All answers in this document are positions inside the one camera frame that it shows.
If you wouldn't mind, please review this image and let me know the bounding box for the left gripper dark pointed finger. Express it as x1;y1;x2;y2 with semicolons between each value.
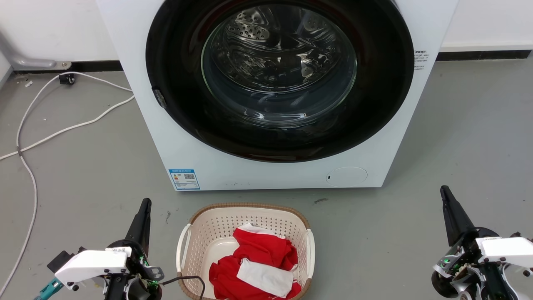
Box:
125;198;152;256

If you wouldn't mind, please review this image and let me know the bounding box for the round white filter cover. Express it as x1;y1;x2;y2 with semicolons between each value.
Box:
326;167;368;188

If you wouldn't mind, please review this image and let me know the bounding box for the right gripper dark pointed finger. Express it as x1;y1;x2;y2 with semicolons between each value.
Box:
440;185;476;247

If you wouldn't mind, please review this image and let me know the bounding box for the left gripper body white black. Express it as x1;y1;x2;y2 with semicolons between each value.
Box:
54;239;164;300

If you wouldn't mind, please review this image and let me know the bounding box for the stainless steel washer drum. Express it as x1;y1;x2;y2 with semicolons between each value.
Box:
202;4;358;128

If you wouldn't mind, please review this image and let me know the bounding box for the grey wall pipe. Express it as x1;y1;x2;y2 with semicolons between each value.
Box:
0;30;72;70

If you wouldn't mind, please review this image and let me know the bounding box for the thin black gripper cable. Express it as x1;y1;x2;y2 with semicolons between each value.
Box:
162;275;207;300

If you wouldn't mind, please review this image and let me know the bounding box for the white cloth piece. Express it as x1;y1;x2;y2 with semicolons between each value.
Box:
237;258;295;298

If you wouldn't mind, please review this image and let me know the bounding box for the thick white hose cable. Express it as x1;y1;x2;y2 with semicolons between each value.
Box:
0;95;135;161

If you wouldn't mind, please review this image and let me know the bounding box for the round black glass washer door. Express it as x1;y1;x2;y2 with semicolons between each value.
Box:
145;0;415;163

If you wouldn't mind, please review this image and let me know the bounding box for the thin white power cable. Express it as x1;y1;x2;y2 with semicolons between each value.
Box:
0;71;133;295

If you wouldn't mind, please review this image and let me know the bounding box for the white front-load washing machine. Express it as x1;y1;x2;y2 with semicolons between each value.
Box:
96;0;459;192

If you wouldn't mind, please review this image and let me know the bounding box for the blue energy label sticker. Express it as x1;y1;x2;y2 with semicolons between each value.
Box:
169;169;201;191

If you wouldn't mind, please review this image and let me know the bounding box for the small text warning sticker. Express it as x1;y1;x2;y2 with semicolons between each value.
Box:
414;50;427;75

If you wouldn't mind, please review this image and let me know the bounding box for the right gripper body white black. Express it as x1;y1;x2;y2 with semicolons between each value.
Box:
431;227;533;300

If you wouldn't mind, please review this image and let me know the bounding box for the cream plastic laundry basket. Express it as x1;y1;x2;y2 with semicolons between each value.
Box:
176;203;316;300

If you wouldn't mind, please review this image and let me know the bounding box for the red garment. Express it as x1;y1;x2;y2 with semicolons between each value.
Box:
208;227;302;300

